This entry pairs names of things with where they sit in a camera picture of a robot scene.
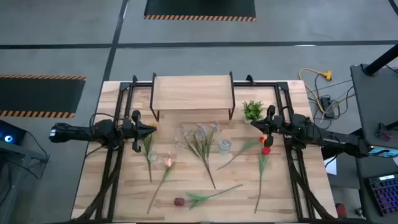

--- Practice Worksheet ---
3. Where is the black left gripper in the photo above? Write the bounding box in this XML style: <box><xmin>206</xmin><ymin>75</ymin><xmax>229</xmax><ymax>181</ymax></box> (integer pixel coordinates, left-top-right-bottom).
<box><xmin>121</xmin><ymin>110</ymin><xmax>158</xmax><ymax>154</ymax></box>

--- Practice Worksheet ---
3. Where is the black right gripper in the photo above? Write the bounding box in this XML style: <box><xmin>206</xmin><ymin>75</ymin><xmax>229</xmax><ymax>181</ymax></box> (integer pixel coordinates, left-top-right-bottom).
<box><xmin>250</xmin><ymin>105</ymin><xmax>285</xmax><ymax>148</ymax></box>

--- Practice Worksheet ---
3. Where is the orange artificial tulip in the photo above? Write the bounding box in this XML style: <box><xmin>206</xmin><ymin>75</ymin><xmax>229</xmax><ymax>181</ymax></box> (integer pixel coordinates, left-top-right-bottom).
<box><xmin>216</xmin><ymin>134</ymin><xmax>268</xmax><ymax>171</ymax></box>

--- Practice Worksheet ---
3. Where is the pink artificial tulip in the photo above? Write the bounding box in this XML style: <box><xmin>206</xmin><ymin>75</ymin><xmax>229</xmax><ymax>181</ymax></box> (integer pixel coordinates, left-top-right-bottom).
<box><xmin>146</xmin><ymin>152</ymin><xmax>177</xmax><ymax>215</ymax></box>

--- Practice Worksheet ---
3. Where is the clear glass vase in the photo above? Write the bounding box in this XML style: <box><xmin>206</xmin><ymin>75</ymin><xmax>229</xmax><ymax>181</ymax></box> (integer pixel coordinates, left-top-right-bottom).
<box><xmin>147</xmin><ymin>150</ymin><xmax>160</xmax><ymax>165</ymax></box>
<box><xmin>218</xmin><ymin>139</ymin><xmax>233</xmax><ymax>156</ymax></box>

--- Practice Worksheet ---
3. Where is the orchid spray with grass leaves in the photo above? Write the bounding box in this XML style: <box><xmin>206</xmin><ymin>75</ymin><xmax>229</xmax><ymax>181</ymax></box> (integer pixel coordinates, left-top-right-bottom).
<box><xmin>174</xmin><ymin>121</ymin><xmax>220</xmax><ymax>190</ymax></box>

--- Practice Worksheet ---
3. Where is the wooden shelf with black legs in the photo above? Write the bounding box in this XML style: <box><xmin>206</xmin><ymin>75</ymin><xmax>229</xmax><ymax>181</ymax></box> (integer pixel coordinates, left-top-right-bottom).
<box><xmin>149</xmin><ymin>71</ymin><xmax>236</xmax><ymax>123</ymax></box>

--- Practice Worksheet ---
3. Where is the green leaf stem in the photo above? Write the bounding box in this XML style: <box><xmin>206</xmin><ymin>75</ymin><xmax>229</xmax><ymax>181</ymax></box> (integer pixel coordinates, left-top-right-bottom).
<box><xmin>142</xmin><ymin>122</ymin><xmax>158</xmax><ymax>184</ymax></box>

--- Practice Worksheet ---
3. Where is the green plant in white pot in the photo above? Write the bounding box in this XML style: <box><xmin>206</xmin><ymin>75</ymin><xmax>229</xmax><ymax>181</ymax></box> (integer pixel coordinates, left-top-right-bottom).
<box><xmin>242</xmin><ymin>100</ymin><xmax>265</xmax><ymax>123</ymax></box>

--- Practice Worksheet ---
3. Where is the black power strip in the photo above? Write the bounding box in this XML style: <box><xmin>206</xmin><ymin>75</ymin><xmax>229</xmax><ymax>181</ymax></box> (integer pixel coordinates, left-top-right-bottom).
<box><xmin>320</xmin><ymin>96</ymin><xmax>336</xmax><ymax>119</ymax></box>

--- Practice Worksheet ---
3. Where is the dark red artificial tulip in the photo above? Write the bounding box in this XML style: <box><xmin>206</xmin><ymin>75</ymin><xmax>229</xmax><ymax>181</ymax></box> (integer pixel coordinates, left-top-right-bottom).
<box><xmin>174</xmin><ymin>184</ymin><xmax>244</xmax><ymax>210</ymax></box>

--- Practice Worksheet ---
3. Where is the white paper sheet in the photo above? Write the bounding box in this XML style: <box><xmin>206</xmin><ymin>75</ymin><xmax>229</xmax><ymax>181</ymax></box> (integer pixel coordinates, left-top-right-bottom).
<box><xmin>323</xmin><ymin>157</ymin><xmax>338</xmax><ymax>176</ymax></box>

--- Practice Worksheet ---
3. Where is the black striped-edge floor mat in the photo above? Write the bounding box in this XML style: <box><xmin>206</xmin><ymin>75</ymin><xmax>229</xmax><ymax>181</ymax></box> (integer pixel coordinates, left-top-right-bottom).
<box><xmin>0</xmin><ymin>74</ymin><xmax>87</xmax><ymax>119</ymax></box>
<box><xmin>144</xmin><ymin>0</ymin><xmax>257</xmax><ymax>22</ymax></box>

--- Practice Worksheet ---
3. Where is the dark grey side desk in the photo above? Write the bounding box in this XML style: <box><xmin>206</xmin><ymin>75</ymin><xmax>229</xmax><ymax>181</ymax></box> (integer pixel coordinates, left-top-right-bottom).
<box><xmin>350</xmin><ymin>63</ymin><xmax>398</xmax><ymax>149</ymax></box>

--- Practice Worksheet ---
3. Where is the glass-sided computer case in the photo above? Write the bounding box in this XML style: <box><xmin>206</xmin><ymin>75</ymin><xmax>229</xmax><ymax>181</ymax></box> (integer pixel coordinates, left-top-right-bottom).
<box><xmin>0</xmin><ymin>119</ymin><xmax>50</xmax><ymax>187</ymax></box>

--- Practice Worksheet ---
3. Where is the black desk pole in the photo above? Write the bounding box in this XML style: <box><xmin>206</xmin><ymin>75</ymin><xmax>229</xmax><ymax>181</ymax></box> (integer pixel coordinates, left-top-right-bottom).
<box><xmin>363</xmin><ymin>43</ymin><xmax>398</xmax><ymax>77</ymax></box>

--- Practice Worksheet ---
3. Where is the backlit computer keyboard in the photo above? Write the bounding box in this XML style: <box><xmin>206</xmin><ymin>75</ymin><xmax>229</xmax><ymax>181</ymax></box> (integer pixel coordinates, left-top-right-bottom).
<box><xmin>368</xmin><ymin>174</ymin><xmax>398</xmax><ymax>217</ymax></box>

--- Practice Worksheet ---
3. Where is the yellow extension cable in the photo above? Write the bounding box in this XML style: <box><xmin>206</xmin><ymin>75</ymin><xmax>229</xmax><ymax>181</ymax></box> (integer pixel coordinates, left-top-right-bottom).
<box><xmin>298</xmin><ymin>67</ymin><xmax>333</xmax><ymax>113</ymax></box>

